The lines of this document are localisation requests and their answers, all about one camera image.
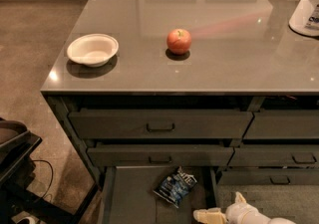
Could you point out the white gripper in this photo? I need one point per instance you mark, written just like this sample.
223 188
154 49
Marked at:
239 213

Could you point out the blue chip bag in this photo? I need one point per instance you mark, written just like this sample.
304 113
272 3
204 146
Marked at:
175 187

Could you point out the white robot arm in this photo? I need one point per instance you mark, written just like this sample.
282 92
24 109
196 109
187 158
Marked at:
272 220

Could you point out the middle right drawer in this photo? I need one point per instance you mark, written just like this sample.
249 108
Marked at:
275 156

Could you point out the bottom right drawer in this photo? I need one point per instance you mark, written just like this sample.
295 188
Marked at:
269 177

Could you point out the top right drawer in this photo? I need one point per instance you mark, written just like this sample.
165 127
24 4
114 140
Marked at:
284 125

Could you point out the open bottom left drawer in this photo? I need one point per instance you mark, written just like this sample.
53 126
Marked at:
128 196

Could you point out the top left drawer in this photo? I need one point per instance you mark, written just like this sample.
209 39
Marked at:
140 124

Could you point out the grey counter cabinet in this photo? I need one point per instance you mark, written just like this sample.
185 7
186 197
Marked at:
175 106

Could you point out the middle left drawer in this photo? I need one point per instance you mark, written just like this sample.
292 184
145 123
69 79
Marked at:
160 154

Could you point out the red apple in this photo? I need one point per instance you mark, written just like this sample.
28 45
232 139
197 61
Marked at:
178 41

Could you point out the white plastic canister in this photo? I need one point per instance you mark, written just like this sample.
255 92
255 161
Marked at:
305 19

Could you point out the white paper bowl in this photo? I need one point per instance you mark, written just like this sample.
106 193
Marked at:
93 50

